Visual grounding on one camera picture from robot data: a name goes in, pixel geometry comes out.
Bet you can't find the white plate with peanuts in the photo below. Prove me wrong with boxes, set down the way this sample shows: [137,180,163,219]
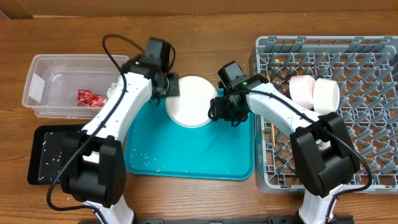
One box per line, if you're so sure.
[165,76,218,128]

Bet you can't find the wooden chopstick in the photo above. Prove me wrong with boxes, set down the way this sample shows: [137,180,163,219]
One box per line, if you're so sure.
[271,124,275,148]

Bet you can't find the white tissue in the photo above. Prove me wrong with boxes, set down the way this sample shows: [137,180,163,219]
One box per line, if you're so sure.
[106,82,118,98]

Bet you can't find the red snack wrapper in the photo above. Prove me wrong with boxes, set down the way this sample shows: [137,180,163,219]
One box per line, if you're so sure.
[77,90,108,107]

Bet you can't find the white bowl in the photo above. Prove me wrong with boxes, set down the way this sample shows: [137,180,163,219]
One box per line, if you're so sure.
[313,78,340,115]

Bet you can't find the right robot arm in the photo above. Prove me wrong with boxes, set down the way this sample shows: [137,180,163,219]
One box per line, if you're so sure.
[208,61,372,223]

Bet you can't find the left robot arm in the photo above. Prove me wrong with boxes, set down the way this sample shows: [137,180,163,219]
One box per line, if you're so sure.
[54,38,179,223]

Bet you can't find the grey dishwasher rack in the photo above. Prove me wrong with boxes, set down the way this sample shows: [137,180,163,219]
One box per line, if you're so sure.
[249,35,397,194]

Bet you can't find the teal serving tray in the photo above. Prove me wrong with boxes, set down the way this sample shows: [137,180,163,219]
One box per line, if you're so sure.
[124,100,255,180]

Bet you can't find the clear plastic storage bin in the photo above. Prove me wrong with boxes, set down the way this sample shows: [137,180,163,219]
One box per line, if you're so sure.
[22,54,119,119]

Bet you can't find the black plastic tray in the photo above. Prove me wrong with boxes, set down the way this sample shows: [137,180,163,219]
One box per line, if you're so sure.
[27,124,84,185]

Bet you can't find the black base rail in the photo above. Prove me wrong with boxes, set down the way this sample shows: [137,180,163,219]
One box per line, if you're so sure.
[77,215,355,224]

